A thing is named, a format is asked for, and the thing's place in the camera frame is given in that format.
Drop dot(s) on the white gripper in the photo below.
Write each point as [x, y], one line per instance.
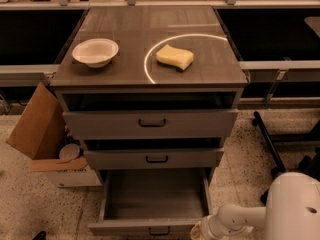
[210, 226]

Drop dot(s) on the grey bottom drawer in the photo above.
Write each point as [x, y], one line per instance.
[154, 202]

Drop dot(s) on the grey drawer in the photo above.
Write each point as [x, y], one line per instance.
[151, 124]
[154, 202]
[154, 158]

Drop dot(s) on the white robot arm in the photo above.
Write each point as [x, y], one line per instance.
[292, 212]

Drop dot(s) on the grey middle drawer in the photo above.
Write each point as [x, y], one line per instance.
[154, 158]

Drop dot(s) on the grey top drawer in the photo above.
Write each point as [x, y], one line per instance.
[151, 124]

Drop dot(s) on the grey drawer cabinet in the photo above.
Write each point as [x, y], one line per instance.
[135, 81]

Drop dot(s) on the black stand leg with wheels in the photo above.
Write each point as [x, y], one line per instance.
[312, 137]

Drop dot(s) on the black office chair base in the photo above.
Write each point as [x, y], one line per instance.
[309, 166]

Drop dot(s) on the small bowl in box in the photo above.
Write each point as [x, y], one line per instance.
[69, 152]

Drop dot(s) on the black object at floor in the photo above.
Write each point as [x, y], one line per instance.
[40, 236]

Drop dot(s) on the yellow sponge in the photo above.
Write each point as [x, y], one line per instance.
[172, 56]

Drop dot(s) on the open cardboard box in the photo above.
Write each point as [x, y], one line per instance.
[41, 133]

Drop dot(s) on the white bowl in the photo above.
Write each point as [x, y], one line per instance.
[95, 53]

